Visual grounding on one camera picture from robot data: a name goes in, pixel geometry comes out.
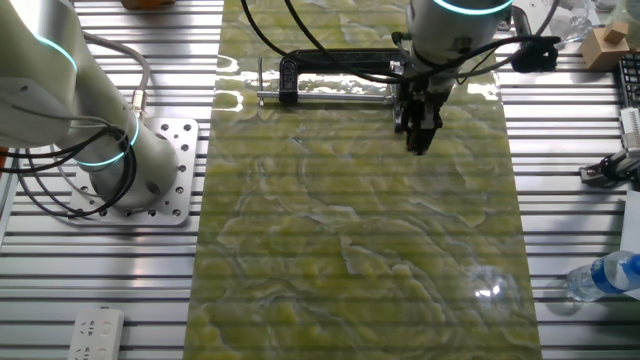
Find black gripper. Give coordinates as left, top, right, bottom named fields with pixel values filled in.
left=397, top=78, right=454, bottom=156

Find green marble pattern mat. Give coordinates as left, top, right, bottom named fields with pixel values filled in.
left=182, top=0, right=544, bottom=360

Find clear glass mug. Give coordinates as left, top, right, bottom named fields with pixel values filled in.
left=514, top=0, right=594, bottom=51

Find large wooden block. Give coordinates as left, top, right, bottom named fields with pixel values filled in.
left=579, top=27, right=631, bottom=71

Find black and silver clamp tool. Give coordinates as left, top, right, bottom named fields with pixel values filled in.
left=578, top=147, right=640, bottom=191

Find white ribbed device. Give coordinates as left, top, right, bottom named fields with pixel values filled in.
left=618, top=106, right=640, bottom=149

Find black keyboard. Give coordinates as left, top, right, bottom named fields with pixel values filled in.
left=618, top=52, right=640, bottom=109

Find small wooden block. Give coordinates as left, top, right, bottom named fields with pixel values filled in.
left=603, top=19, right=630, bottom=45

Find silver robot mounting plate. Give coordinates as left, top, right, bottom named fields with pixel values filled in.
left=67, top=117, right=200, bottom=227

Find clear water bottle blue label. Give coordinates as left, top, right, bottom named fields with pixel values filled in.
left=565, top=249, right=640, bottom=303

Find translucent container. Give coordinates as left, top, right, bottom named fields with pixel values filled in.
left=618, top=0, right=640, bottom=51

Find orange-brown object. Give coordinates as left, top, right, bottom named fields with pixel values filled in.
left=119, top=0, right=177, bottom=10

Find white power strip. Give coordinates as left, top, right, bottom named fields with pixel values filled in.
left=67, top=306, right=126, bottom=360

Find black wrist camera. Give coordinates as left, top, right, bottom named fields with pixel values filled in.
left=509, top=7, right=562, bottom=74

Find black camera cable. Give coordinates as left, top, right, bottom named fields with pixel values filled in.
left=282, top=0, right=562, bottom=85

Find grey cable with metal connector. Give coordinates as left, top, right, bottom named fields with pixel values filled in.
left=81, top=30, right=152, bottom=123

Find black cable bundle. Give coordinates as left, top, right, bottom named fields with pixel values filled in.
left=0, top=124, right=139, bottom=220

